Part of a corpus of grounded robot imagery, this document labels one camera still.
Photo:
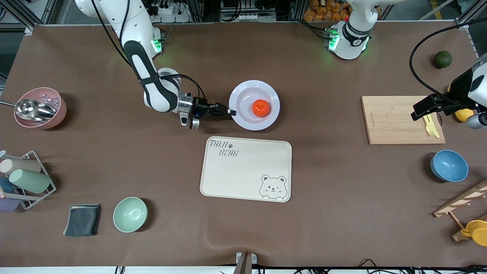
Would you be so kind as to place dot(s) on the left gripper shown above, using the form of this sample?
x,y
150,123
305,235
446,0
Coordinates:
x,y
459,89

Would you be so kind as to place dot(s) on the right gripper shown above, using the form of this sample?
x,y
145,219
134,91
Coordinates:
x,y
200,106

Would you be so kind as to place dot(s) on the pale lilac round plate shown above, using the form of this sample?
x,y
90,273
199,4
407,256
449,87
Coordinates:
x,y
243,118

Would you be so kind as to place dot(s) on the orange mandarin fruit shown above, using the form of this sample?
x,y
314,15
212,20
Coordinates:
x,y
261,108

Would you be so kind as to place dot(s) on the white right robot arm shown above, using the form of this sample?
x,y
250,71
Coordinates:
x,y
159,95

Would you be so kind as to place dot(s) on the yellow plastic fork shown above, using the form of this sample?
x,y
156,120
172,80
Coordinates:
x,y
430,128

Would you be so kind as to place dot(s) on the bamboo cutting board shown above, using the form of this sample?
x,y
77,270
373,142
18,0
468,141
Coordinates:
x,y
388,121

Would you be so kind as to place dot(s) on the dark green lime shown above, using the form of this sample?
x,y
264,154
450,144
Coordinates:
x,y
443,59

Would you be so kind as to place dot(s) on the blue bowl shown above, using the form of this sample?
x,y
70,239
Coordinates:
x,y
449,166

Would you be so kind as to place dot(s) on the cream bear print tray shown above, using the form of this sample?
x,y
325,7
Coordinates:
x,y
236,179

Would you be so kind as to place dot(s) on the small white socket block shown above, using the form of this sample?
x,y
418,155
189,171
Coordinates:
x,y
242,17

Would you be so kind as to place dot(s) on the wooden peg drying rack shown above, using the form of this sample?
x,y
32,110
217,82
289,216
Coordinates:
x,y
456,203

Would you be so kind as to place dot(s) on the white power strip with plugs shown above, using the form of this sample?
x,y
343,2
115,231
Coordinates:
x,y
169,10

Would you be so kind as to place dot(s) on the yellow cup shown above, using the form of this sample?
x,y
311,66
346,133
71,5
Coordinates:
x,y
477,232

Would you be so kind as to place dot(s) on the mint green bowl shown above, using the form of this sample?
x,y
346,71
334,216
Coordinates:
x,y
130,214

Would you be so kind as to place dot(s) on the bag of orange snacks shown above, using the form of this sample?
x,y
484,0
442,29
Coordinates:
x,y
323,11

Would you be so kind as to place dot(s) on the pink bowl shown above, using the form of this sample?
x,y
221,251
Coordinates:
x,y
60,114

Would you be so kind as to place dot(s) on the dark grey folded cloth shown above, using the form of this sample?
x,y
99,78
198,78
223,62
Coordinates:
x,y
81,220

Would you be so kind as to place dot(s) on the metal scoop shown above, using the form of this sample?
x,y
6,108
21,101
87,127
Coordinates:
x,y
34,108

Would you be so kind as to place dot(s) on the mint green cup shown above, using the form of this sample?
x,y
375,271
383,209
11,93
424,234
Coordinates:
x,y
30,181

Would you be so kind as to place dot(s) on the beige cup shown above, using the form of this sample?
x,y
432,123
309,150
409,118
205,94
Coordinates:
x,y
21,166

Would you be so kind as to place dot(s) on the blue cup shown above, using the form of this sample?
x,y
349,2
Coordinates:
x,y
5,185

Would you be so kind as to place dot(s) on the purple cup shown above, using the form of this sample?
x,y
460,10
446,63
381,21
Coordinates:
x,y
8,204

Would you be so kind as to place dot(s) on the metal table edge bracket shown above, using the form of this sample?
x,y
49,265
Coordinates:
x,y
246,263

